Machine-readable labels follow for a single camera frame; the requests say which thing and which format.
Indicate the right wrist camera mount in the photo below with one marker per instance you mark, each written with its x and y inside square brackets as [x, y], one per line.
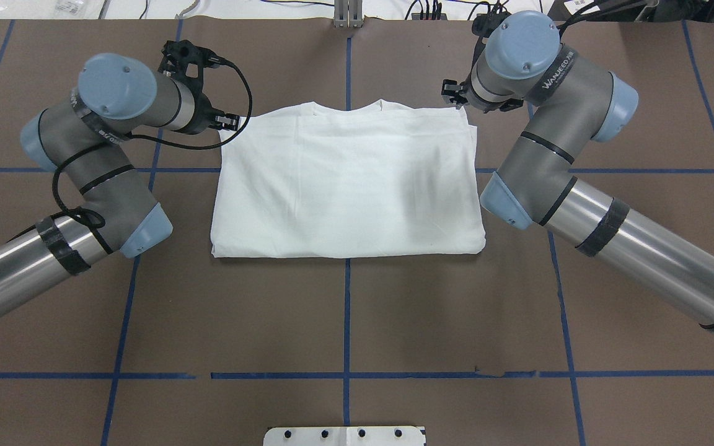
[485, 24]

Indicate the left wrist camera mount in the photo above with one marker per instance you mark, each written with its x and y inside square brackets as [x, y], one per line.
[184, 60]

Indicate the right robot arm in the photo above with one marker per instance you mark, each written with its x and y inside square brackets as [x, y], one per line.
[520, 58]

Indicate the aluminium frame post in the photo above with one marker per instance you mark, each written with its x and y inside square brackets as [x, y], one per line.
[348, 14]

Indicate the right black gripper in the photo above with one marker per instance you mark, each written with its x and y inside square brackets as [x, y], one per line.
[484, 103]

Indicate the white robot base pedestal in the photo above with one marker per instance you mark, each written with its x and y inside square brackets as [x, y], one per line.
[346, 435]

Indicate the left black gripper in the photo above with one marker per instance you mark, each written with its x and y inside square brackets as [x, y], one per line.
[203, 118]

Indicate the white printed t-shirt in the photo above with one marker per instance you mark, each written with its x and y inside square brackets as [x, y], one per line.
[382, 180]

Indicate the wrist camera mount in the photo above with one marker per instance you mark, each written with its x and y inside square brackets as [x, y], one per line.
[184, 60]
[485, 24]

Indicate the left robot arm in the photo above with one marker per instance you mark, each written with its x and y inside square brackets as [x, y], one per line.
[103, 204]

